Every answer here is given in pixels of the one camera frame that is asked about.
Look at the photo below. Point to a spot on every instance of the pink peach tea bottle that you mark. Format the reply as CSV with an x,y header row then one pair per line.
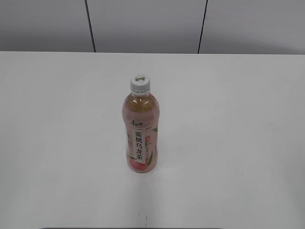
x,y
141,114

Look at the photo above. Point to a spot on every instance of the white bottle cap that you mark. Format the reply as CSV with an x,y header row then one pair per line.
x,y
140,83

